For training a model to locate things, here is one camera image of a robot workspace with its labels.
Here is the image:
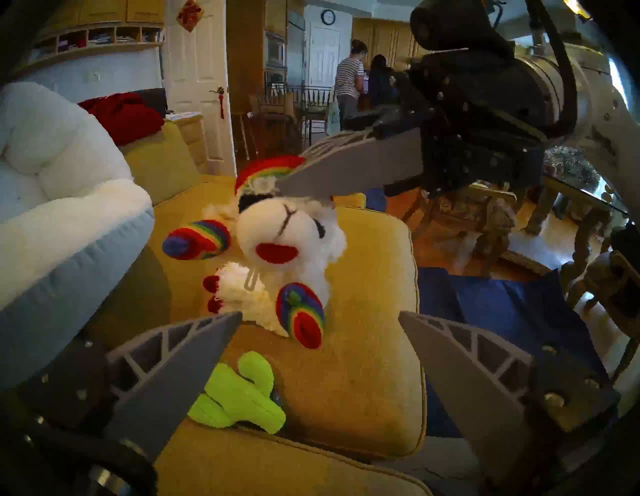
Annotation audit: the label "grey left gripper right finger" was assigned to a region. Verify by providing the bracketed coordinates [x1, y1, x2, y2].
[398, 311, 533, 481]

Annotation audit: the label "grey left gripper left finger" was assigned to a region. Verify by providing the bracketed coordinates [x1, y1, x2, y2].
[102, 311, 243, 463]

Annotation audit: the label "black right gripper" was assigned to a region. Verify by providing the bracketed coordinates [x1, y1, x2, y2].
[276, 0, 548, 199]

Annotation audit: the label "white lamb plush rainbow feet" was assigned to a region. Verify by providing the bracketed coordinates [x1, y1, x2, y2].
[161, 155, 347, 350]

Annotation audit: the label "white grey round dog bed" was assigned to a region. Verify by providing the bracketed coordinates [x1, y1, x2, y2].
[0, 81, 156, 391]

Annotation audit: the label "yellow fabric sofa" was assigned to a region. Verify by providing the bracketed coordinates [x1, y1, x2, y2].
[82, 120, 433, 496]

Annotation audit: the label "black metal chair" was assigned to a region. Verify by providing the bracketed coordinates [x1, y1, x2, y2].
[295, 85, 335, 146]
[247, 82, 301, 151]

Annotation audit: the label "green cactus plush toy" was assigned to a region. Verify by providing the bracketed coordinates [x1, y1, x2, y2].
[187, 351, 287, 435]

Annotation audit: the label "person in striped shirt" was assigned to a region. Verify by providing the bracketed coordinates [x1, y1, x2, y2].
[334, 39, 368, 126]

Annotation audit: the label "person in dark top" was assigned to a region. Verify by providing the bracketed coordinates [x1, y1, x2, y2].
[367, 54, 398, 108]

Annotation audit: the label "navy floor blanket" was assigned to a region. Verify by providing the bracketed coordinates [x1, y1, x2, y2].
[417, 267, 616, 441]

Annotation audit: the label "white far room door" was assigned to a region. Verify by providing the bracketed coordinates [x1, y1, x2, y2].
[305, 20, 346, 90]

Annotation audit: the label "wooden kitchen cabinets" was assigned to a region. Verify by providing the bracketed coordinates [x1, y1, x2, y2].
[350, 17, 431, 71]

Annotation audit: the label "yellow sofa seat cushion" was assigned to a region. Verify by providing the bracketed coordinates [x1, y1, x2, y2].
[152, 417, 433, 496]
[82, 175, 427, 461]

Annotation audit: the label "ornate wooden dining chair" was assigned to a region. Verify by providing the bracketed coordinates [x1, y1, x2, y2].
[560, 225, 640, 386]
[400, 180, 518, 281]

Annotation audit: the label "wooden drawer cabinet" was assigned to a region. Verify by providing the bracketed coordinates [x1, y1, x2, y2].
[167, 112, 208, 173]

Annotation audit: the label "white panel door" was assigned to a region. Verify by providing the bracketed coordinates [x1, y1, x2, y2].
[162, 0, 237, 177]

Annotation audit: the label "yellow sofa back cushion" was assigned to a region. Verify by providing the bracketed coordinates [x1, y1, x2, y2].
[120, 120, 202, 207]

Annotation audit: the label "dark grey office chair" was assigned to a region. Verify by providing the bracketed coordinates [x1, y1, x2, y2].
[132, 88, 168, 118]

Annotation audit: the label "red diamond door ornament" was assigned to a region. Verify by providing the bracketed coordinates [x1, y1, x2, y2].
[176, 0, 205, 33]

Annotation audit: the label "glass top dining table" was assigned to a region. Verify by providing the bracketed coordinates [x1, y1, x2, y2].
[520, 145, 640, 281]

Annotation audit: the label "red blanket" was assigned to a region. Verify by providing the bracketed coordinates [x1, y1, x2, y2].
[77, 91, 166, 147]

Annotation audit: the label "wooden cubby shelf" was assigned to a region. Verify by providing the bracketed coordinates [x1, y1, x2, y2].
[10, 21, 165, 76]

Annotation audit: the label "built-in wall oven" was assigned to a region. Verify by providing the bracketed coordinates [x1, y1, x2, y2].
[264, 30, 288, 71]

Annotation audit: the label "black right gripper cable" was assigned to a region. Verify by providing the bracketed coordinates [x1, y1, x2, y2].
[525, 0, 579, 143]

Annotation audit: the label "wooden wall cabinets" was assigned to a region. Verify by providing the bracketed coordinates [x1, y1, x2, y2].
[30, 0, 166, 26]

